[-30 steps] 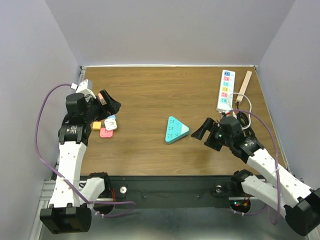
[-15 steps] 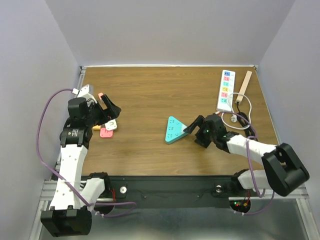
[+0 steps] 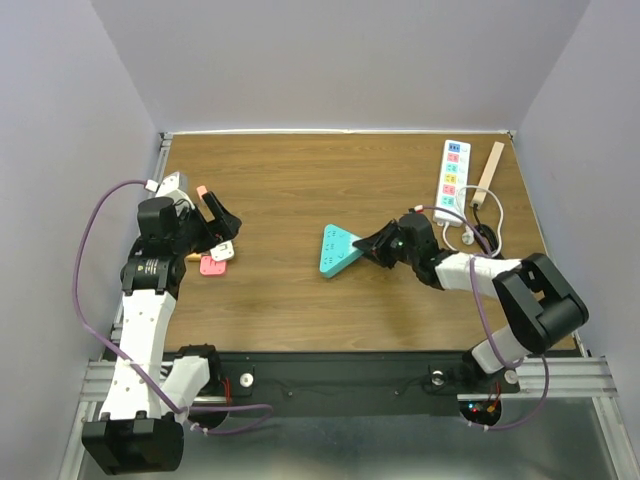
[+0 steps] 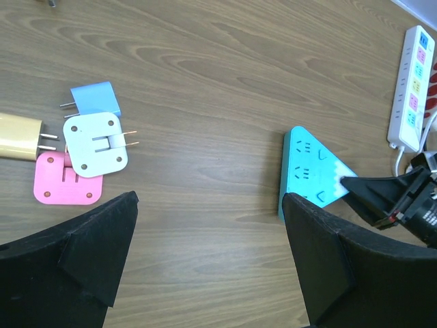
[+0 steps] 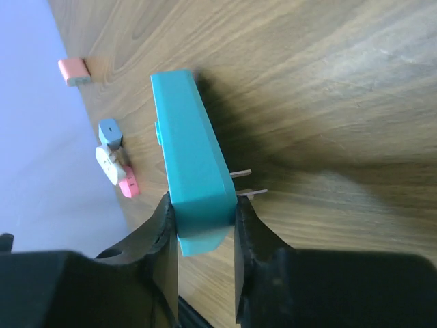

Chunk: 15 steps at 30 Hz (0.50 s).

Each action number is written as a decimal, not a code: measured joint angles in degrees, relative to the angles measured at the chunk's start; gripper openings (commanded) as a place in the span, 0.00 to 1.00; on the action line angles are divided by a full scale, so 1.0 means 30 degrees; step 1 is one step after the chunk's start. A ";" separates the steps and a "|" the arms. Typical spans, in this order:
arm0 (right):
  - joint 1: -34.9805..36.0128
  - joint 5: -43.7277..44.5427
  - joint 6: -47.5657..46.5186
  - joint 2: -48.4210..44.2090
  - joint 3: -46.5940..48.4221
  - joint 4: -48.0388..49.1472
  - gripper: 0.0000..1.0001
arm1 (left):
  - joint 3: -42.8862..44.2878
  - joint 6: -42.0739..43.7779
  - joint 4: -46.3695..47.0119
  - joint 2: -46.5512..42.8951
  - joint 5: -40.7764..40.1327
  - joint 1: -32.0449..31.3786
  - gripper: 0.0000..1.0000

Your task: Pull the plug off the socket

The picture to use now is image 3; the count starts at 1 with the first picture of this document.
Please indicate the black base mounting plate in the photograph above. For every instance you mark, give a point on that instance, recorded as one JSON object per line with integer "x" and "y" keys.
{"x": 345, "y": 384}

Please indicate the teal triangular power strip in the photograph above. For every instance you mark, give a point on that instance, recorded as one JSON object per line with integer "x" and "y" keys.
{"x": 337, "y": 250}

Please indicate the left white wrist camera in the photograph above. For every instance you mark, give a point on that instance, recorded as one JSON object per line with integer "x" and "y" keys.
{"x": 173, "y": 186}

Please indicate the white multicolour power strip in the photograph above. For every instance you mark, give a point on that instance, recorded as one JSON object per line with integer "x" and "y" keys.
{"x": 452, "y": 182}

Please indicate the beige wooden power strip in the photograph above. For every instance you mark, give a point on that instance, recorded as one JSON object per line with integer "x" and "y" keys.
{"x": 481, "y": 190}

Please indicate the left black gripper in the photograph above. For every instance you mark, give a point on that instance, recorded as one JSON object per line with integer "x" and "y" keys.
{"x": 225, "y": 225}

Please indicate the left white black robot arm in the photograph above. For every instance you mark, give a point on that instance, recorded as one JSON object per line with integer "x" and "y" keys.
{"x": 140, "y": 425}

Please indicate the salmon orange charger plug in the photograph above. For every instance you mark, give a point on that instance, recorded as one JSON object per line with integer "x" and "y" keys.
{"x": 201, "y": 191}

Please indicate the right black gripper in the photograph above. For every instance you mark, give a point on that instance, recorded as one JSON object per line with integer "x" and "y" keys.
{"x": 375, "y": 245}

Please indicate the white grey adapter plug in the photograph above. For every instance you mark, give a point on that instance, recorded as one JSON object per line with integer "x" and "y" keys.
{"x": 223, "y": 252}

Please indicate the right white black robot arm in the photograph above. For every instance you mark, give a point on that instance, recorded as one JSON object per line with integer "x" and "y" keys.
{"x": 526, "y": 305}

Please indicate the pink multi-socket adapter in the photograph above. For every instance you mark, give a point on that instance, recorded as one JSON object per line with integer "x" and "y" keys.
{"x": 209, "y": 267}

